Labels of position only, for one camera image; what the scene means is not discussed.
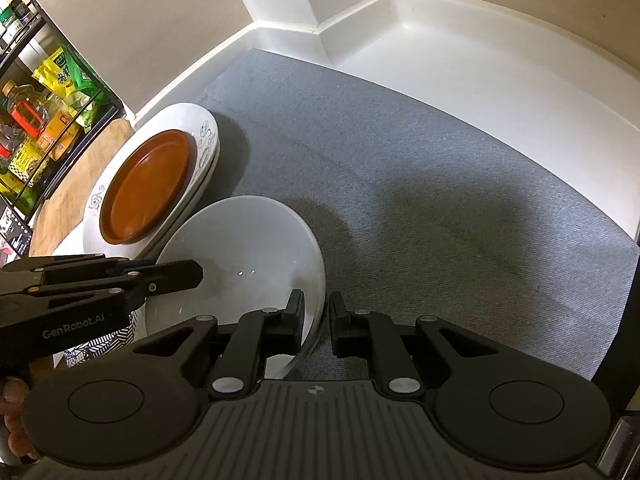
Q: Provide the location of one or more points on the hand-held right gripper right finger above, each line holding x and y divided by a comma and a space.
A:
337, 330

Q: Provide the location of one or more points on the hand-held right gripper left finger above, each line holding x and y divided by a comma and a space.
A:
295, 317

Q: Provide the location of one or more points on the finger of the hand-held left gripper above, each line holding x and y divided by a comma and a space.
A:
175, 275
135, 263

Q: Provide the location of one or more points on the plain white bowl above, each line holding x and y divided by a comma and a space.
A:
240, 250

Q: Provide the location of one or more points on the brown plate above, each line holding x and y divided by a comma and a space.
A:
145, 185

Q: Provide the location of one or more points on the white floral plate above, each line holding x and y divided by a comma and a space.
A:
210, 167
200, 122

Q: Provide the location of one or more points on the person's left hand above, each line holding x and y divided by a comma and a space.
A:
12, 395

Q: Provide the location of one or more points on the wooden cutting board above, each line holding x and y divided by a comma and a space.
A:
75, 195

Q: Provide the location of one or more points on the yellow box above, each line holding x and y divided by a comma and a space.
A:
60, 132

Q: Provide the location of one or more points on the grey mat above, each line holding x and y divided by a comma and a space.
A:
450, 210

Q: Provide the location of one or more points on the green snack packet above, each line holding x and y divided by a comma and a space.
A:
82, 80

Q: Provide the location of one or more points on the yellow snack packet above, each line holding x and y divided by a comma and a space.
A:
55, 70

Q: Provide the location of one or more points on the green lid jar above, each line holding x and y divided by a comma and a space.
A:
7, 17

